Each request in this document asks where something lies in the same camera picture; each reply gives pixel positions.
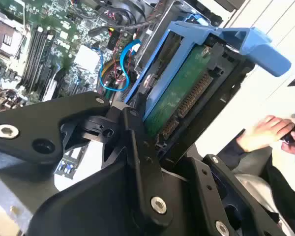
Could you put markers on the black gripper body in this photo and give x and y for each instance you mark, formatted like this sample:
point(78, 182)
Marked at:
point(100, 209)

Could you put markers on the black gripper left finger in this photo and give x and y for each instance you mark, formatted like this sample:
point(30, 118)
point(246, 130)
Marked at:
point(34, 115)

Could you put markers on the person's right hand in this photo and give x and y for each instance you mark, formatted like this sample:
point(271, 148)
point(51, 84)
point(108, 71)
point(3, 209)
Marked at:
point(260, 132)

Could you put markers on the small round black tool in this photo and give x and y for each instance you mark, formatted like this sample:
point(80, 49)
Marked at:
point(288, 137)

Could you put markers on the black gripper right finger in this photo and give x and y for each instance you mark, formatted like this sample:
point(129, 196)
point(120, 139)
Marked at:
point(201, 186)

